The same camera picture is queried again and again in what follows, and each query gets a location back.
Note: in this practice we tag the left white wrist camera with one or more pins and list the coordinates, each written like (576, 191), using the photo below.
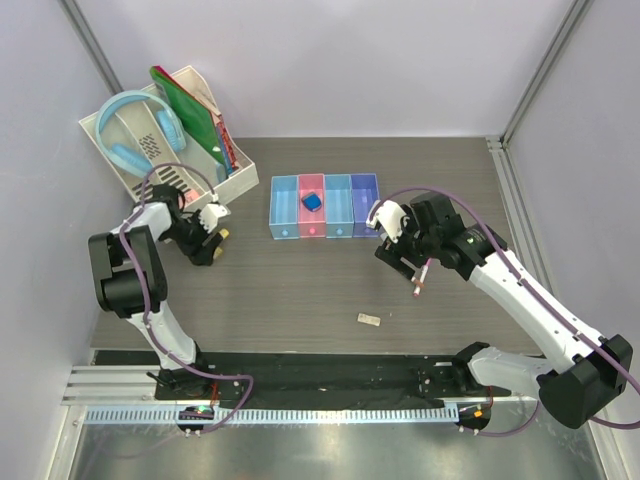
(211, 215)

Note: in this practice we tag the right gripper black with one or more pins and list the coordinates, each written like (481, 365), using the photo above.
(392, 253)

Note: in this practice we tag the green folder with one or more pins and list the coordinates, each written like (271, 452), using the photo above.
(196, 119)

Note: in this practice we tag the white marker red cap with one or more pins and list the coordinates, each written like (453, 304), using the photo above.
(418, 284)

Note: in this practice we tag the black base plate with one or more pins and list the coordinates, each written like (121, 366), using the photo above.
(288, 381)

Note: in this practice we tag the light blue bin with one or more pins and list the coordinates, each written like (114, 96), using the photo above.
(339, 206)
(283, 214)

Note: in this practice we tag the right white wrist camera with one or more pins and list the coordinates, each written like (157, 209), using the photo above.
(386, 218)

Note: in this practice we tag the light blue headphones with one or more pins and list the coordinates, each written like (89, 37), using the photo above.
(134, 159)

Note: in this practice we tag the pink sticky note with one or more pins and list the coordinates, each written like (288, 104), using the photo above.
(191, 196)

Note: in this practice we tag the white desk file organizer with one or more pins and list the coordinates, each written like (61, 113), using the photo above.
(191, 168)

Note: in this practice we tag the red book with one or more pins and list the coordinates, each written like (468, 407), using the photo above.
(226, 144)

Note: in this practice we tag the tan eraser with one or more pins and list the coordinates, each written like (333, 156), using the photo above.
(369, 320)

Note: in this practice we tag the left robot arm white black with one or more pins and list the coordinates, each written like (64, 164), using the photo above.
(130, 281)

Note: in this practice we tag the blue pencil sharpener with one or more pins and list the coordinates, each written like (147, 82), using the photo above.
(312, 202)

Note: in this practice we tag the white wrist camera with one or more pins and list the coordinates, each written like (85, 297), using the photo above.
(386, 218)
(211, 215)

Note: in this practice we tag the white marker pink cap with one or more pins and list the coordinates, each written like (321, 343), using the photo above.
(421, 275)

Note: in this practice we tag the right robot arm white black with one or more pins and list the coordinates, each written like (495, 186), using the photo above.
(580, 371)

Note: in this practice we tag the yellow highlighter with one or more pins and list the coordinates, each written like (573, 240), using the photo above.
(218, 243)

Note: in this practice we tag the white slotted cable duct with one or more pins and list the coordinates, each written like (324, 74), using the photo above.
(198, 414)

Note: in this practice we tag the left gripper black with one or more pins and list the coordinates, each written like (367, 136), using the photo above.
(191, 250)

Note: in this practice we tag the purple bin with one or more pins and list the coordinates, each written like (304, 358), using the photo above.
(365, 193)

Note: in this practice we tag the pink bin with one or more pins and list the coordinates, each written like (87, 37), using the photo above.
(311, 224)

